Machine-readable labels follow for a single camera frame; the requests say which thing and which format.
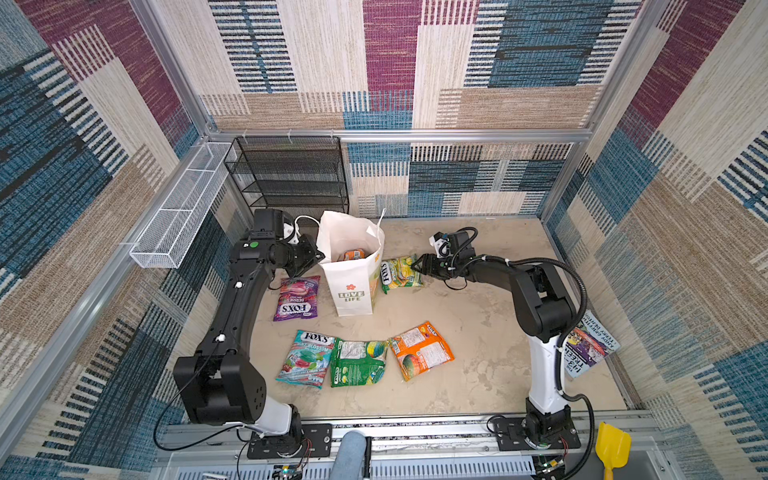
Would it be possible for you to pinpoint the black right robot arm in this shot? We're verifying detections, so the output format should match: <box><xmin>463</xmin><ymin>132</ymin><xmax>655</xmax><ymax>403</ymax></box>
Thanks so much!
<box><xmin>413</xmin><ymin>254</ymin><xmax>586</xmax><ymax>448</ymax></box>

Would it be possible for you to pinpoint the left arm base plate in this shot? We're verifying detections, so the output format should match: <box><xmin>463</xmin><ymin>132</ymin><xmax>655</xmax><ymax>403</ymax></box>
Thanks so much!
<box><xmin>246</xmin><ymin>423</ymin><xmax>333</xmax><ymax>460</ymax></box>

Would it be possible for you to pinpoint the black corrugated cable hose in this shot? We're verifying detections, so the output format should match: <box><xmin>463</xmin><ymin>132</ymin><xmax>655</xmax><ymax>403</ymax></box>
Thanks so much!
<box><xmin>449</xmin><ymin>226</ymin><xmax>596</xmax><ymax>480</ymax></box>

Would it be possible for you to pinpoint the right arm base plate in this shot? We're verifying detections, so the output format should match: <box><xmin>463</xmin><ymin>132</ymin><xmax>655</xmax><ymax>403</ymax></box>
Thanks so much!
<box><xmin>486</xmin><ymin>415</ymin><xmax>587</xmax><ymax>452</ymax></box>

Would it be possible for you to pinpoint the green snack bag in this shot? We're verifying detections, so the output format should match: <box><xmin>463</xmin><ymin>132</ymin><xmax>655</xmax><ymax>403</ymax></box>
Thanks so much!
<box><xmin>330</xmin><ymin>338</ymin><xmax>388</xmax><ymax>388</ymax></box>

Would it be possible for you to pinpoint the white wire mesh basket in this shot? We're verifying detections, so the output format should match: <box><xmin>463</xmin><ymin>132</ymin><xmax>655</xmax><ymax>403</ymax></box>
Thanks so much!
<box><xmin>130</xmin><ymin>142</ymin><xmax>230</xmax><ymax>269</ymax></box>

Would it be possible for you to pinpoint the green-yellow snack bag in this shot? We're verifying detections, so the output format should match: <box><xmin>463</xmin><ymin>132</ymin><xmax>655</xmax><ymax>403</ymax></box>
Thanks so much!
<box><xmin>380</xmin><ymin>255</ymin><xmax>424</xmax><ymax>294</ymax></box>

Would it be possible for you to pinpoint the orange snack bag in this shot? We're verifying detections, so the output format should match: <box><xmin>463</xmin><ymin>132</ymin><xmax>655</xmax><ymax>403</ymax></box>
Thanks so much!
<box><xmin>338</xmin><ymin>248</ymin><xmax>367</xmax><ymax>262</ymax></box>
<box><xmin>388</xmin><ymin>321</ymin><xmax>455</xmax><ymax>382</ymax></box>

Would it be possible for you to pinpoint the white paper bag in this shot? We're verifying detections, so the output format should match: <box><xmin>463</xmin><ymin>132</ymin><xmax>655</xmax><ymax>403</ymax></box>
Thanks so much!
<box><xmin>298</xmin><ymin>211</ymin><xmax>385</xmax><ymax>317</ymax></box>

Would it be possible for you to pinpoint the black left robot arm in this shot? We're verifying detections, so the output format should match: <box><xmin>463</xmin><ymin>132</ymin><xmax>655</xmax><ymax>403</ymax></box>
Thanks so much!
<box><xmin>173</xmin><ymin>209</ymin><xmax>324</xmax><ymax>444</ymax></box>

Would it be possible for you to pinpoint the purple Fox's candy bag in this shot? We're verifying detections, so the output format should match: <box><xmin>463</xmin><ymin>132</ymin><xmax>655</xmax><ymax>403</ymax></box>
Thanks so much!
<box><xmin>273</xmin><ymin>275</ymin><xmax>321</xmax><ymax>322</ymax></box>

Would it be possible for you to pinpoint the grey cylinder at front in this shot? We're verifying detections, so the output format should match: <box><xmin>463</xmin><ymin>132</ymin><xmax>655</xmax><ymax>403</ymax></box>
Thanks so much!
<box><xmin>329</xmin><ymin>431</ymin><xmax>368</xmax><ymax>480</ymax></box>

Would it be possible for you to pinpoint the black wire shelf rack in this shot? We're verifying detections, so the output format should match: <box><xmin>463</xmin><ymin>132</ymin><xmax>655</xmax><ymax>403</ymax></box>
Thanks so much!
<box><xmin>223</xmin><ymin>136</ymin><xmax>350</xmax><ymax>219</ymax></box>

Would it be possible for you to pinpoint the teal pink Fox's candy bag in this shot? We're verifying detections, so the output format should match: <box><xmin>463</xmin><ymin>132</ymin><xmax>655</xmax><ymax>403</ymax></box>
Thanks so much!
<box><xmin>276</xmin><ymin>330</ymin><xmax>336</xmax><ymax>389</ymax></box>

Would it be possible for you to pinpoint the yellow plastic shovel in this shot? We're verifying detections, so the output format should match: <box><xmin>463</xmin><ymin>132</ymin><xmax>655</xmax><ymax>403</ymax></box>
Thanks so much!
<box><xmin>595</xmin><ymin>422</ymin><xmax>632</xmax><ymax>480</ymax></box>

